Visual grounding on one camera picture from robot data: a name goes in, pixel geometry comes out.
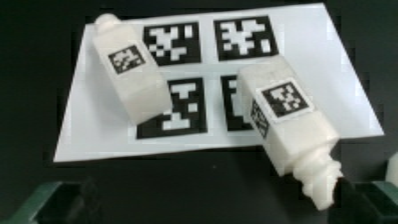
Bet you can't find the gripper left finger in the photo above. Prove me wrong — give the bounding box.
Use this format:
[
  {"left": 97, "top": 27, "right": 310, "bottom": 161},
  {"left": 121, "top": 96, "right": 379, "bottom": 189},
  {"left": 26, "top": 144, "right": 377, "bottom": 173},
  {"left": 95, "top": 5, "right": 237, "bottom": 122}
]
[{"left": 11, "top": 181, "right": 79, "bottom": 224}]

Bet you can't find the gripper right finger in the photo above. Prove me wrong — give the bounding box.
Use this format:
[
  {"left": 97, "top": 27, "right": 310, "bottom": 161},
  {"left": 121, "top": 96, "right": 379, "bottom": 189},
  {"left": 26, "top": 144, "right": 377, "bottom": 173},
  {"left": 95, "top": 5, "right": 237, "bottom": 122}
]
[{"left": 336, "top": 179, "right": 398, "bottom": 224}]

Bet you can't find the white table leg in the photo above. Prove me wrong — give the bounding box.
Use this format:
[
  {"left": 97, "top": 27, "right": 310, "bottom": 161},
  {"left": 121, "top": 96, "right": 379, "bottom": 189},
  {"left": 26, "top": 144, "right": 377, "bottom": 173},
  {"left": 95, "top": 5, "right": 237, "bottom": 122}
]
[
  {"left": 93, "top": 14, "right": 173, "bottom": 125},
  {"left": 237, "top": 55, "right": 344, "bottom": 210}
]

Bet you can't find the white paper marker sheet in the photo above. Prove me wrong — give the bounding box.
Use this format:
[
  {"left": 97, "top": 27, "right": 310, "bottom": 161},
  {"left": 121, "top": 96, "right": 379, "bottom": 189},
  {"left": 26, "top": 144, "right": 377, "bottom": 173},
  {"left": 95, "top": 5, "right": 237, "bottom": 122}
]
[{"left": 54, "top": 3, "right": 384, "bottom": 162}]

